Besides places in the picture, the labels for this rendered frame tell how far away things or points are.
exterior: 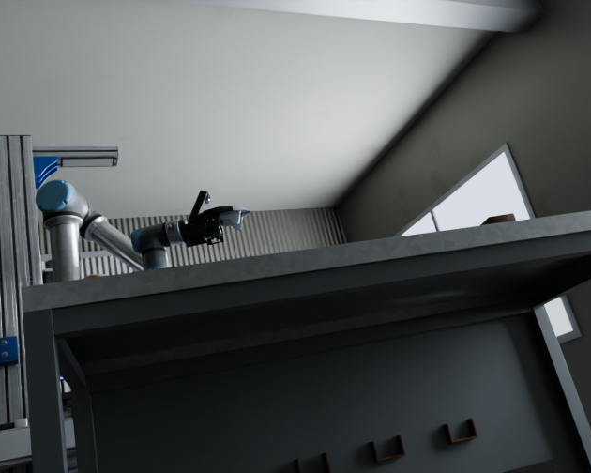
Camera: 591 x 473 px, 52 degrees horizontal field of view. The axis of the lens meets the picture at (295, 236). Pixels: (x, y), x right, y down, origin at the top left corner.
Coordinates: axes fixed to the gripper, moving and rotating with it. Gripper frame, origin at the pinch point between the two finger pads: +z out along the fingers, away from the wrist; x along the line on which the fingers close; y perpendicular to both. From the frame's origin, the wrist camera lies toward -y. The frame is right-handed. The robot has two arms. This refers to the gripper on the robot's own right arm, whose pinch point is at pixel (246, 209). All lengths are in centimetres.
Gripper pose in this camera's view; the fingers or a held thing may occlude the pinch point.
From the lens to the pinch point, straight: 184.9
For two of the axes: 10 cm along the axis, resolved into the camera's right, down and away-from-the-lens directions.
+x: -1.2, -4.5, -8.8
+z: 9.7, -2.3, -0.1
